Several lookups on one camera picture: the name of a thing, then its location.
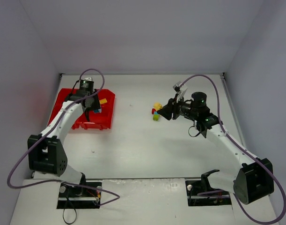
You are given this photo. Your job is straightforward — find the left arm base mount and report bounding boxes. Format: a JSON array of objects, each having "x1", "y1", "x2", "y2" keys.
[{"x1": 57, "y1": 183, "x2": 101, "y2": 209}]

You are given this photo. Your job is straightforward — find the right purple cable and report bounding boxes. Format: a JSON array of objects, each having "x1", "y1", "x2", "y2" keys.
[{"x1": 173, "y1": 74, "x2": 286, "y2": 223}]

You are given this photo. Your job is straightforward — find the red divided bin tray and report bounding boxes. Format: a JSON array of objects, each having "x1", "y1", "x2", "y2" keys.
[{"x1": 47, "y1": 88, "x2": 116, "y2": 130}]

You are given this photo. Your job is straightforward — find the purple cable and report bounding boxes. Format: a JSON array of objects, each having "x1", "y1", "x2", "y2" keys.
[
  {"x1": 7, "y1": 68, "x2": 121, "y2": 207},
  {"x1": 173, "y1": 74, "x2": 286, "y2": 223}
]

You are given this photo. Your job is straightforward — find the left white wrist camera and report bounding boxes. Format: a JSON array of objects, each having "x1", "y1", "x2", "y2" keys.
[{"x1": 84, "y1": 77, "x2": 93, "y2": 82}]

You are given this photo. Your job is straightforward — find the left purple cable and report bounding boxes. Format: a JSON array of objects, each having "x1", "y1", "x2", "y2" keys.
[{"x1": 7, "y1": 68, "x2": 121, "y2": 207}]

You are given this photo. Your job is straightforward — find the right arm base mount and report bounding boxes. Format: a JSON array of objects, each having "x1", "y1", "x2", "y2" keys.
[{"x1": 185, "y1": 169, "x2": 232, "y2": 207}]

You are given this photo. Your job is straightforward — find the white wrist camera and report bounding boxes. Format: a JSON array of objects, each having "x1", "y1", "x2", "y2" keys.
[
  {"x1": 84, "y1": 77, "x2": 93, "y2": 82},
  {"x1": 173, "y1": 81, "x2": 188, "y2": 103}
]

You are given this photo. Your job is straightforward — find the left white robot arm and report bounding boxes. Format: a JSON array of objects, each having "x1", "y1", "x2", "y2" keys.
[{"x1": 28, "y1": 77, "x2": 101, "y2": 185}]

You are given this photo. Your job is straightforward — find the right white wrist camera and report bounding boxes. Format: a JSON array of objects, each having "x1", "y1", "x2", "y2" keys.
[{"x1": 173, "y1": 81, "x2": 188, "y2": 103}]

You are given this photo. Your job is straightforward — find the black loop cable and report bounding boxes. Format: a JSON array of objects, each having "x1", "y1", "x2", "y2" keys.
[{"x1": 63, "y1": 194, "x2": 78, "y2": 224}]

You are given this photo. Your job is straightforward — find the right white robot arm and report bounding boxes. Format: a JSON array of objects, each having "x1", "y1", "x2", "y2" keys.
[{"x1": 158, "y1": 92, "x2": 274, "y2": 204}]

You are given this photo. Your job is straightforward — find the yellow long lego plate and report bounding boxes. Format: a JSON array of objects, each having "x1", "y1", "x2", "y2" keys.
[{"x1": 99, "y1": 98, "x2": 108, "y2": 105}]

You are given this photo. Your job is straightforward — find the yellow square lego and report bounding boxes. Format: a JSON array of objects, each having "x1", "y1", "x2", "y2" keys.
[{"x1": 154, "y1": 102, "x2": 162, "y2": 111}]

